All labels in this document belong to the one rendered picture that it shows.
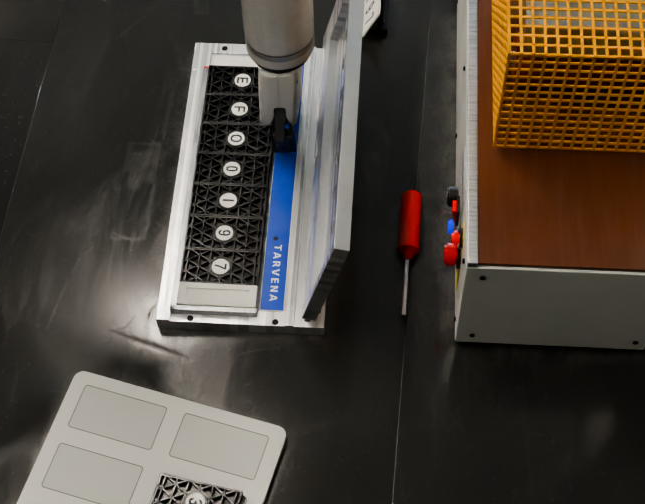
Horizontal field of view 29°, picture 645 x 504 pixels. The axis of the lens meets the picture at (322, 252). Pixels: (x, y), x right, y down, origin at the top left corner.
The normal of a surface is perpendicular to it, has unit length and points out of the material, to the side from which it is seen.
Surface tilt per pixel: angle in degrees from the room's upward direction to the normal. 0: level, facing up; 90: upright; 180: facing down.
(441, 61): 0
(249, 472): 0
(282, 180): 0
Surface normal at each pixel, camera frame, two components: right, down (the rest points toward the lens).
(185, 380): -0.02, -0.51
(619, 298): -0.06, 0.86
